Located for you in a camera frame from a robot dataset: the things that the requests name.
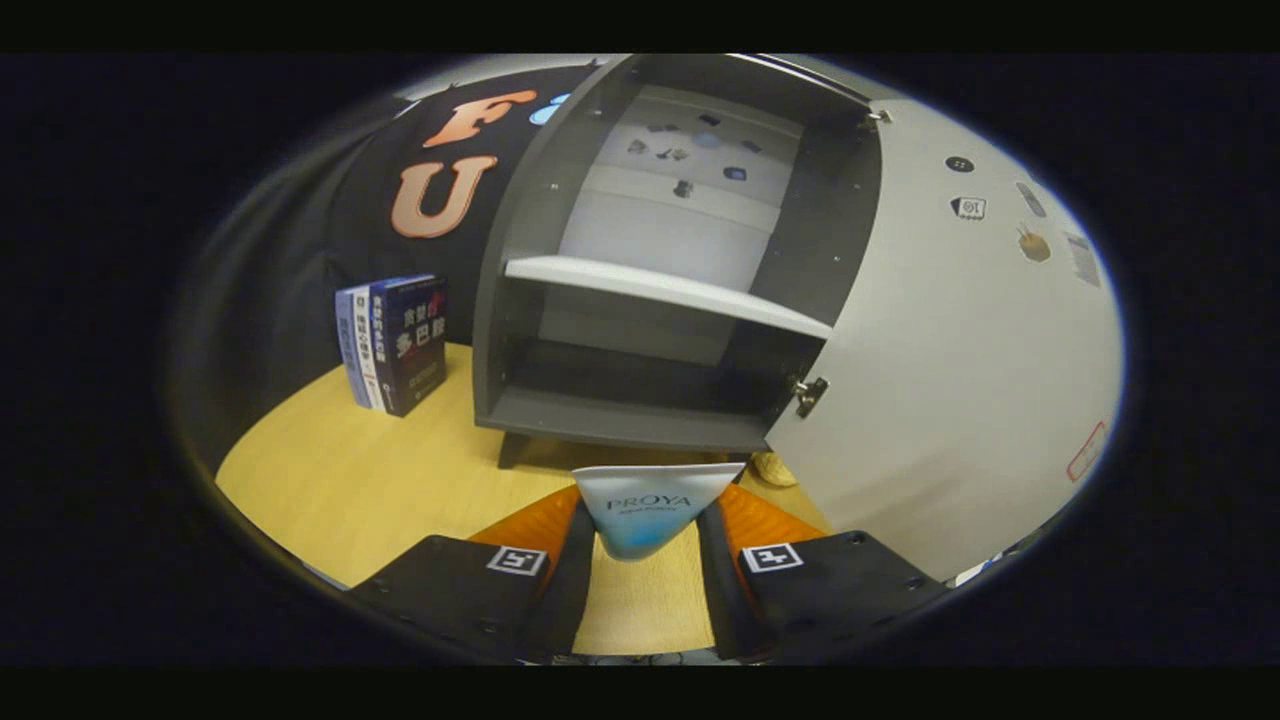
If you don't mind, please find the white-spined book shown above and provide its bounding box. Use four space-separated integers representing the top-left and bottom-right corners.
352 283 389 413

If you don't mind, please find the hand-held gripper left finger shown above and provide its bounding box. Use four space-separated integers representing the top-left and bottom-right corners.
345 486 598 664

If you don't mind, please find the beige cabinet door with handle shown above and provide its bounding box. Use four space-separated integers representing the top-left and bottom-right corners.
765 98 1126 583

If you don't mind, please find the black backdrop cloth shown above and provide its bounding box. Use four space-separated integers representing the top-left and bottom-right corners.
170 65 601 471

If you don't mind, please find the white and blue tube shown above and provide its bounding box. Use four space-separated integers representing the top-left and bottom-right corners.
572 462 746 562

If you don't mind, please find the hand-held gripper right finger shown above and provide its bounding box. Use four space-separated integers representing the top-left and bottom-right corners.
698 484 952 662

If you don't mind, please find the white cabinet shelf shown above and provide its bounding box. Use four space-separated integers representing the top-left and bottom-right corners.
505 255 834 341

